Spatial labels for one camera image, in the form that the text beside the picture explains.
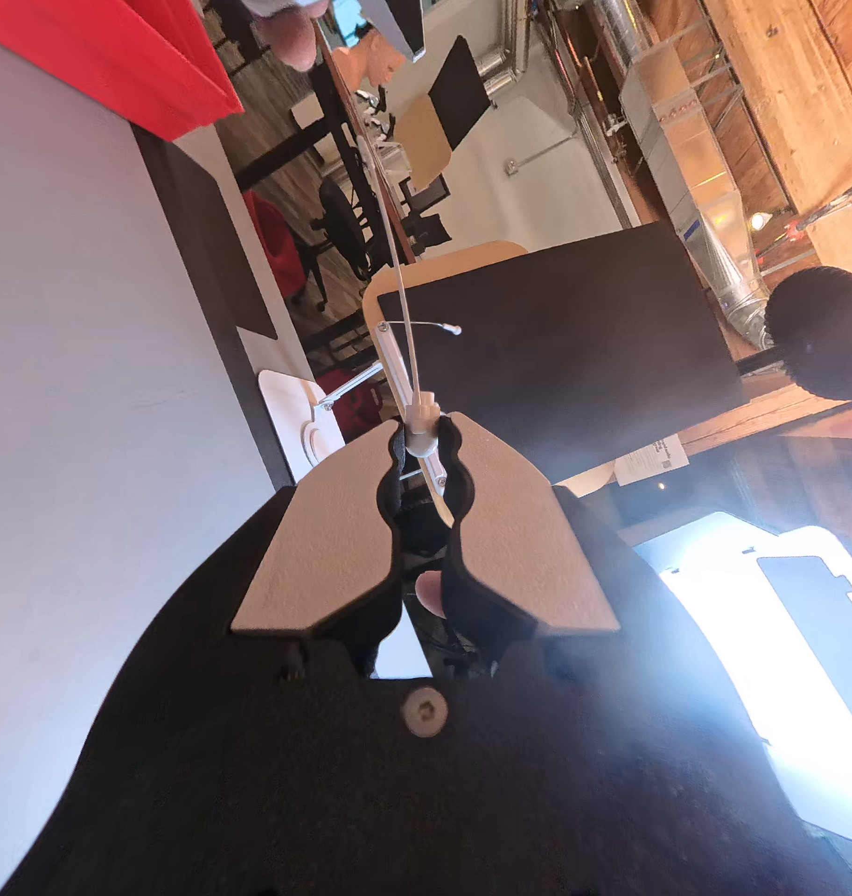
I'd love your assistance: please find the long wooden desk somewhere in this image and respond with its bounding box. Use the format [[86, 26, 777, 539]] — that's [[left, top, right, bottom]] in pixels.
[[236, 21, 419, 266]]

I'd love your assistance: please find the white thin cable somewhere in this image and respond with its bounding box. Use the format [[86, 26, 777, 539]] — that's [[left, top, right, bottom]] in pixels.
[[352, 126, 441, 459]]

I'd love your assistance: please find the red chair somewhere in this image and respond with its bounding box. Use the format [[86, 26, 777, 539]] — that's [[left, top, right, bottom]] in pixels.
[[317, 370, 388, 429], [243, 190, 329, 312]]

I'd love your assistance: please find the black tan acoustic panel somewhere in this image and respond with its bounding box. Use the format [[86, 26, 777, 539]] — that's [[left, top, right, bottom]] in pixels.
[[394, 35, 493, 190]]

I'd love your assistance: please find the metal wall conduit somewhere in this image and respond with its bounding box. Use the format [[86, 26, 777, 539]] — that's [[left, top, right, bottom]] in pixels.
[[504, 105, 588, 176]]

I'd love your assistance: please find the white paper note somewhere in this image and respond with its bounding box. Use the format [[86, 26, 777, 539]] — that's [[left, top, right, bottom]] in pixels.
[[614, 434, 689, 487]]

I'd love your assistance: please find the lit white light box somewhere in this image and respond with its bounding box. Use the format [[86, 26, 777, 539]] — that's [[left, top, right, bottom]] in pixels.
[[636, 511, 852, 851]]

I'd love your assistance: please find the red plastic bin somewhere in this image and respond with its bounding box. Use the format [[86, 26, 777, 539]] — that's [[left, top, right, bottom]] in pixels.
[[0, 0, 245, 143]]

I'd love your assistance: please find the metal air duct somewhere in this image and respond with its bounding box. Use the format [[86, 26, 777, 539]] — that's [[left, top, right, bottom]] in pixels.
[[594, 0, 777, 351]]

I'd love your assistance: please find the black cutout sheet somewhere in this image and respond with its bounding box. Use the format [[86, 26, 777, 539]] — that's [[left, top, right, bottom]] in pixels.
[[756, 554, 852, 708]]

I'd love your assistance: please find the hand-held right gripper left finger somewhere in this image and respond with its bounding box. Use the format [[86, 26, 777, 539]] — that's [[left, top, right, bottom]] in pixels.
[[229, 419, 406, 674]]

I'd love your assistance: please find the black round foam ball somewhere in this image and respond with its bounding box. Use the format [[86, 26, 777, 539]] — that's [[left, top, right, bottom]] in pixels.
[[763, 265, 852, 401]]

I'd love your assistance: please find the white articulated desk lamp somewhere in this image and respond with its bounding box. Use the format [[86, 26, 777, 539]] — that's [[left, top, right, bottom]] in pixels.
[[258, 318, 463, 527]]

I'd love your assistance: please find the black office chair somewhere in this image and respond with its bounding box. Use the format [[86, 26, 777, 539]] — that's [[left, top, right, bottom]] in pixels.
[[398, 175, 454, 256], [310, 178, 374, 281]]

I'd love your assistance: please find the person's left hand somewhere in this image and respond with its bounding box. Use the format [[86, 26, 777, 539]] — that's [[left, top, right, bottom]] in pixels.
[[254, 0, 331, 72]]

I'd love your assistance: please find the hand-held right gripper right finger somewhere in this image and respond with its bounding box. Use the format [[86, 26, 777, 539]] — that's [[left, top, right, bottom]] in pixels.
[[436, 412, 622, 664]]

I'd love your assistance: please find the person's right hand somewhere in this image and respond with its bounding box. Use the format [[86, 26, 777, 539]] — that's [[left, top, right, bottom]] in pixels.
[[415, 570, 447, 620]]

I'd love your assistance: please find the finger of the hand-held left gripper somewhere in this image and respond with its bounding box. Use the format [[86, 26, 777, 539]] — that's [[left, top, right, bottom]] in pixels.
[[356, 0, 428, 64]]

